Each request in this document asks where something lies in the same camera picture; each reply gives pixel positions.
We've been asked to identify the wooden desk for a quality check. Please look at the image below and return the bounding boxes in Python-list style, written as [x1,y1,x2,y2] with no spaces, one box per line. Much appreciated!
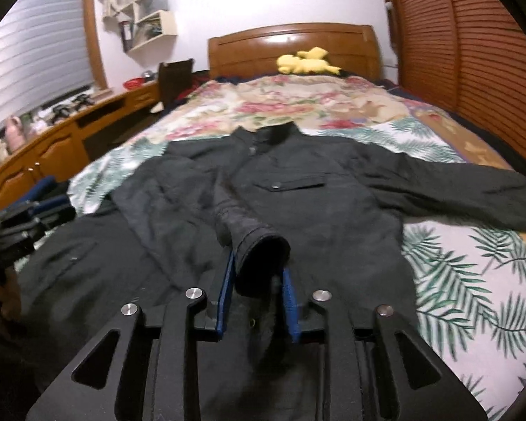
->
[0,81,163,205]

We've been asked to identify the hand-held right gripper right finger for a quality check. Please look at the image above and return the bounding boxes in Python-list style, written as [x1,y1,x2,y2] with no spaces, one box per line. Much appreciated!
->
[282,268,489,421]

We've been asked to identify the dark grey jacket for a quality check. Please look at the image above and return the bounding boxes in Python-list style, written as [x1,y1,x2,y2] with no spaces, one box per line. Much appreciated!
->
[18,123,526,421]

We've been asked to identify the floral blanket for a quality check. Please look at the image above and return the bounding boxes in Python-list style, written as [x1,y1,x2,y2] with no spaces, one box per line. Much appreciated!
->
[127,72,509,172]

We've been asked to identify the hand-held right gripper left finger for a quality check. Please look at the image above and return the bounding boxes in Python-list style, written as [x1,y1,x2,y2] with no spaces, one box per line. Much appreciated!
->
[25,252,237,421]

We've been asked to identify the wooden headboard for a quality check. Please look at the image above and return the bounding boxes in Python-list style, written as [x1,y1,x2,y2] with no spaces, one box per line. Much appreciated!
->
[207,23,383,80]

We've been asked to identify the leaf print bedsheet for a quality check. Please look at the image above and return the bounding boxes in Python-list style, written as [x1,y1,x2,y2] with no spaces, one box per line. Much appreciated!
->
[66,116,526,421]

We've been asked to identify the red dark cloth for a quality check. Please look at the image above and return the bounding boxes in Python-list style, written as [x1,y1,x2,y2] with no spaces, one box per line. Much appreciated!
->
[180,80,209,102]

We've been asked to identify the white wall shelf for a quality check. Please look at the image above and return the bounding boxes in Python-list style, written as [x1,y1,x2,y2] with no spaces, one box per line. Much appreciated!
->
[118,0,178,53]

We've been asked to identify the black hand grip tools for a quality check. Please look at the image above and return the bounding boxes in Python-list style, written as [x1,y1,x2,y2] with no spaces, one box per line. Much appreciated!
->
[48,94,94,124]

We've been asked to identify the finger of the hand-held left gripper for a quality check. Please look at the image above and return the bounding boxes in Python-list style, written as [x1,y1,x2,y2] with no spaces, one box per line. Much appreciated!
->
[0,223,49,257]
[26,195,76,231]

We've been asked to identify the wooden louvered wardrobe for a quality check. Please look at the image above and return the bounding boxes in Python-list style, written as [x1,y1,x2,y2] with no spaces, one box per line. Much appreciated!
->
[377,0,526,176]

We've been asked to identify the dark chair back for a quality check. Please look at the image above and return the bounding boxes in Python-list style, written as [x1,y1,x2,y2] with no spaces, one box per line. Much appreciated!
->
[158,59,194,111]

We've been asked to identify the pink bottle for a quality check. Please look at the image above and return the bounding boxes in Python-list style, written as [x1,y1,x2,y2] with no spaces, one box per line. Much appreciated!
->
[4,116,26,151]

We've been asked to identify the grey window blind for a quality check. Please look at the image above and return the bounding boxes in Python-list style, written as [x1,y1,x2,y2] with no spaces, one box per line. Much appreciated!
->
[0,0,96,141]

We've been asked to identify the yellow plush toy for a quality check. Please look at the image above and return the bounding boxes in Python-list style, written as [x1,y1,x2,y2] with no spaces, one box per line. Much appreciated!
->
[276,46,343,76]

